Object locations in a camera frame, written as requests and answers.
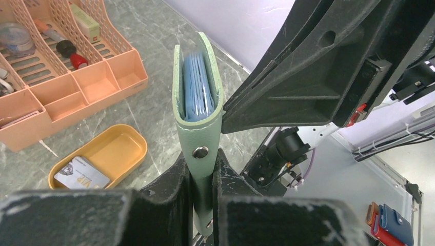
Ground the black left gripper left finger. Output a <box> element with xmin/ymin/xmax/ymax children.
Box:
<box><xmin>1</xmin><ymin>155</ymin><xmax>190</xmax><ymax>245</ymax></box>

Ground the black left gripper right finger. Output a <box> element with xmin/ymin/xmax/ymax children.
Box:
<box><xmin>212</xmin><ymin>149</ymin><xmax>369</xmax><ymax>245</ymax></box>

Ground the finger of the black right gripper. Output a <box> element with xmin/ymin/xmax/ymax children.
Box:
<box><xmin>222</xmin><ymin>1</ymin><xmax>434</xmax><ymax>134</ymax></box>

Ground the silver credit card stack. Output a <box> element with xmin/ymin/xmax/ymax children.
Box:
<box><xmin>54</xmin><ymin>156</ymin><xmax>110</xmax><ymax>189</ymax></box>

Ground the mint green card holder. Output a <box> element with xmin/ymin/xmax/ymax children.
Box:
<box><xmin>172</xmin><ymin>32</ymin><xmax>225</xmax><ymax>236</ymax></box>

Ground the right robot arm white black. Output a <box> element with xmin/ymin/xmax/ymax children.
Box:
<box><xmin>222</xmin><ymin>1</ymin><xmax>434</xmax><ymax>194</ymax></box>

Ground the brown card holder background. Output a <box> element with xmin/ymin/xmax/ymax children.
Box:
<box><xmin>365</xmin><ymin>201</ymin><xmax>379</xmax><ymax>226</ymax></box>

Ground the red card holder background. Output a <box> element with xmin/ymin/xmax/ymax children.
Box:
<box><xmin>370</xmin><ymin>214</ymin><xmax>405</xmax><ymax>246</ymax></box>

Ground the blue card holder background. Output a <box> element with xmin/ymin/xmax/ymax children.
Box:
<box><xmin>380</xmin><ymin>204</ymin><xmax>414</xmax><ymax>245</ymax></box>

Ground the yellow oval tray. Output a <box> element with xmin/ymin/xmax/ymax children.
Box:
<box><xmin>48</xmin><ymin>124</ymin><xmax>148</xmax><ymax>190</ymax></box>

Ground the orange desk file organizer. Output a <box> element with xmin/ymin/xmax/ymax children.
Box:
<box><xmin>1</xmin><ymin>1</ymin><xmax>148</xmax><ymax>152</ymax></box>

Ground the pale green eraser box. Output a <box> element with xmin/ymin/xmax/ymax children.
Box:
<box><xmin>69</xmin><ymin>2</ymin><xmax>100</xmax><ymax>44</ymax></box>

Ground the grey stapler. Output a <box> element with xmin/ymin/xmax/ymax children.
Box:
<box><xmin>1</xmin><ymin>68</ymin><xmax>15</xmax><ymax>96</ymax></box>

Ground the clear tape roll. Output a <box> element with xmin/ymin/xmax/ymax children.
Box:
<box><xmin>1</xmin><ymin>22</ymin><xmax>36</xmax><ymax>57</ymax></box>

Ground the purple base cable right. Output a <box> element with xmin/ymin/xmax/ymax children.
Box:
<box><xmin>292</xmin><ymin>148</ymin><xmax>317</xmax><ymax>188</ymax></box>

